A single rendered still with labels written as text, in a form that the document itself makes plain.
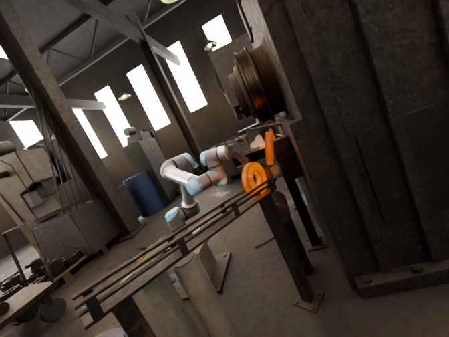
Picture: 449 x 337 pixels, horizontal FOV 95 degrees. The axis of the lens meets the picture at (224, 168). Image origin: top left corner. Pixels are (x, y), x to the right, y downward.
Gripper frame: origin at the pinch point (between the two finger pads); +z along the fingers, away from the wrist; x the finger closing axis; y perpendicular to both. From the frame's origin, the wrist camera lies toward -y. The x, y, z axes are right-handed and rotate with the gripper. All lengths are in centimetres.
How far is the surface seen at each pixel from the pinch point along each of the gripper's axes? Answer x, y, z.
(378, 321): -25, -78, 25
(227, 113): 995, -15, -358
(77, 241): 63, -77, -325
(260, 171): -6.2, -9.7, -6.1
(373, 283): -12, -72, 28
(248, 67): 24.4, 36.6, -2.2
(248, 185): -17.2, -10.5, -9.9
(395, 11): 7, 31, 54
